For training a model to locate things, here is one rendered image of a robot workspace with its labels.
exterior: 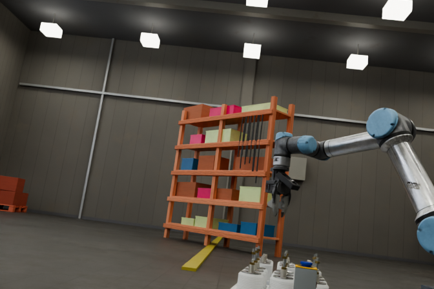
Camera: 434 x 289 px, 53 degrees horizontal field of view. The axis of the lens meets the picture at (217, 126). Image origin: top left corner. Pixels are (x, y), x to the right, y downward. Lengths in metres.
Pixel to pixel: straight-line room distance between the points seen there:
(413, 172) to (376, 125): 0.21
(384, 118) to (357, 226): 11.17
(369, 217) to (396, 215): 0.73
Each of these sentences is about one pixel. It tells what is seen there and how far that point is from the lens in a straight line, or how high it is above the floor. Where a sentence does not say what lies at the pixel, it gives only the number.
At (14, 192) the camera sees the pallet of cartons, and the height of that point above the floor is 0.47.
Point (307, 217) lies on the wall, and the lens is 12.49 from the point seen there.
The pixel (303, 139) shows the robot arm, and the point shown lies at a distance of 1.87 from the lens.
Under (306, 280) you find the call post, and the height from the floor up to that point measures 0.28.
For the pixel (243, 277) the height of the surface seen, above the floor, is 0.24.
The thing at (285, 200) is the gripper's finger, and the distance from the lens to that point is 1.94.
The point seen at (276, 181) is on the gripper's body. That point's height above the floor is 0.62.
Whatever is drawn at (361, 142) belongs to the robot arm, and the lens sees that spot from 1.86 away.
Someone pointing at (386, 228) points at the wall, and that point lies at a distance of 12.99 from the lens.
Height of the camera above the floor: 0.42
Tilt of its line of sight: 12 degrees up
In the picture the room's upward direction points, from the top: 7 degrees clockwise
